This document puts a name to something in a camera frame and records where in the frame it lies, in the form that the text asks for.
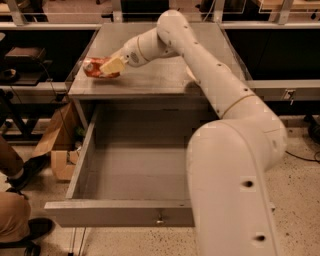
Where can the black shoe upper left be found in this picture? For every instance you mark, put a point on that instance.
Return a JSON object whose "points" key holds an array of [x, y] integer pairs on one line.
{"points": [[30, 169]]}

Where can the person's tan trouser leg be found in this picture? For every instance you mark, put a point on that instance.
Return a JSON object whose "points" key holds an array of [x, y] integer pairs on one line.
{"points": [[14, 216]]}

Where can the black shoe near drawer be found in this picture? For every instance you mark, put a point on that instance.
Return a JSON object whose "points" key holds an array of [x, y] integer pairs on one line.
{"points": [[39, 227]]}

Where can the grey metal cabinet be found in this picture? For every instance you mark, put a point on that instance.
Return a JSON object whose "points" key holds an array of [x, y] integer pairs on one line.
{"points": [[162, 87]]}

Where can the white paper bowl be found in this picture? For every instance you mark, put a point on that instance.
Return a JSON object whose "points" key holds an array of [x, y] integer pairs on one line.
{"points": [[190, 74]]}

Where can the brown cardboard box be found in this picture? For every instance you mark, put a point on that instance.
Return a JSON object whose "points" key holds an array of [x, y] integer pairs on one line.
{"points": [[59, 140]]}

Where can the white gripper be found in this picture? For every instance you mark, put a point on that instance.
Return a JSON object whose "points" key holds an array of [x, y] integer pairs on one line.
{"points": [[130, 55]]}

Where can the dark box on shelf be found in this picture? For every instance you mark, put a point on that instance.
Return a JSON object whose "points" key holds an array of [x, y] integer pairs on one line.
{"points": [[25, 55]]}

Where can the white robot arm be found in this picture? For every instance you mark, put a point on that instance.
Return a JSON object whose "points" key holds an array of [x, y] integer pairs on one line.
{"points": [[226, 158]]}

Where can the open grey top drawer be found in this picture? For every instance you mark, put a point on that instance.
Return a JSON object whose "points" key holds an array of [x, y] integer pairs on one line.
{"points": [[132, 172]]}

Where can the brown trouser leg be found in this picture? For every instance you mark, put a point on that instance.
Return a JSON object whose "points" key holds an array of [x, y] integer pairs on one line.
{"points": [[11, 164]]}

